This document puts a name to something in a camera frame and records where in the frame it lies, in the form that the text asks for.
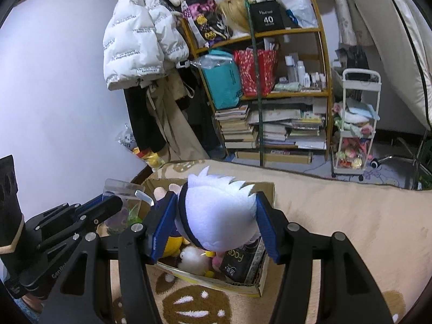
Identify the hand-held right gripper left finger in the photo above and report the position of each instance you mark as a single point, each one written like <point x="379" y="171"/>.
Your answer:
<point x="163" y="229"/>

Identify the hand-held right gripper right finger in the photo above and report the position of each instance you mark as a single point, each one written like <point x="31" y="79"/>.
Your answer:
<point x="268" y="233"/>

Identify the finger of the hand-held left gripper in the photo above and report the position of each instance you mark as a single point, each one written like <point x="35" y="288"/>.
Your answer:
<point x="101" y="199"/>
<point x="104" y="211"/>

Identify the purple doll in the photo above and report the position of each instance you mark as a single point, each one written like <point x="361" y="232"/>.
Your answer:
<point x="121" y="189"/>

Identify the black packet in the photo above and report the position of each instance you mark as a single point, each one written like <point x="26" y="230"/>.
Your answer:
<point x="236" y="260"/>

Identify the white pom-pom plush toy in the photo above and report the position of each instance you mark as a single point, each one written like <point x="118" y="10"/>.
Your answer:
<point x="194" y="260"/>

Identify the white-haired plush doll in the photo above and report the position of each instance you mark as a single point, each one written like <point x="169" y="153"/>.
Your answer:
<point x="219" y="216"/>

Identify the cardboard box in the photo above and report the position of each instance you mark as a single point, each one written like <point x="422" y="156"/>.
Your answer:
<point x="273" y="157"/>
<point x="236" y="288"/>

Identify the yellow plush toy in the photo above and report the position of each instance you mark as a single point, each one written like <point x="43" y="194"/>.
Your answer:
<point x="173" y="244"/>

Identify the pale pink plush toy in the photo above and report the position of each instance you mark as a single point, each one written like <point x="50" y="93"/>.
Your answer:
<point x="163" y="192"/>

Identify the plastic bag of toys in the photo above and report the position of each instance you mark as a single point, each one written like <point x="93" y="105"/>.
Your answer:
<point x="153" y="160"/>

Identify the beige patterned blanket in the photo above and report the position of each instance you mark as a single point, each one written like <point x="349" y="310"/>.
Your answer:
<point x="337" y="226"/>

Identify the flat cardboard box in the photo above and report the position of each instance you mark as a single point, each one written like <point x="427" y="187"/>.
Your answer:
<point x="273" y="157"/>

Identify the black hanging garment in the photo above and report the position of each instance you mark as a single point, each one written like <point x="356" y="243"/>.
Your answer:
<point x="141" y="121"/>

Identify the beige hanging coat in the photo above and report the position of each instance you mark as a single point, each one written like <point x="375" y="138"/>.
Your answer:
<point x="175" y="125"/>

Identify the pile of books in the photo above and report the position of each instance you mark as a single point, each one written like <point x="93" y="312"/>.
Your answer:
<point x="236" y="128"/>

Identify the dark hanging clothes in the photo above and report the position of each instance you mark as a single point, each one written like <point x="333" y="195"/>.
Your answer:
<point x="199" y="121"/>

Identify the green pole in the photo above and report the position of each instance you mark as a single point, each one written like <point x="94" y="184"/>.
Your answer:
<point x="258" y="91"/>

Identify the metal chair base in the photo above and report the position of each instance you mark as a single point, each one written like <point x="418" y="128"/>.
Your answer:
<point x="398" y="157"/>

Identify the teal bag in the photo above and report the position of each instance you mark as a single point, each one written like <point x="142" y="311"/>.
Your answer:
<point x="222" y="81"/>

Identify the red gift bag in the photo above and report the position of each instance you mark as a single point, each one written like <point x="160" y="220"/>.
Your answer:
<point x="249" y="74"/>

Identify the white puffer jacket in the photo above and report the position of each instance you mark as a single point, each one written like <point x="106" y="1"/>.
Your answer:
<point x="135" y="40"/>

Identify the group of cosmetic bottles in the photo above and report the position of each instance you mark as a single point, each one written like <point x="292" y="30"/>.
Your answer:
<point x="300" y="71"/>

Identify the white trolley cart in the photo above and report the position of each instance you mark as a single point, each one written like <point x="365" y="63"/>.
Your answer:
<point x="361" y="74"/>

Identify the black shopping bag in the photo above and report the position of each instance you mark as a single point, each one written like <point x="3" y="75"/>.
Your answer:
<point x="354" y="57"/>

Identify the wooden shelf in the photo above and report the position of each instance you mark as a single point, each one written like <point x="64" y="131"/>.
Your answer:
<point x="290" y="32"/>

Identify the black and pink patterned bag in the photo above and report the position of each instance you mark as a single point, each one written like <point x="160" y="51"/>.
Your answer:
<point x="206" y="17"/>

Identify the black box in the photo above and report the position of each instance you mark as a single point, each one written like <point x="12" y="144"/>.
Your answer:
<point x="268" y="17"/>

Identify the blonde wig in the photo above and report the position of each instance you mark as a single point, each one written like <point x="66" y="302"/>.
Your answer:
<point x="233" y="11"/>

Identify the clear plastic bag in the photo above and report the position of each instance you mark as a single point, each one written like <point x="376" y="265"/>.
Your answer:
<point x="297" y="0"/>

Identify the dark wooden bed frame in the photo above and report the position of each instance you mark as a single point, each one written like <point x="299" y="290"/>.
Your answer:
<point x="138" y="177"/>

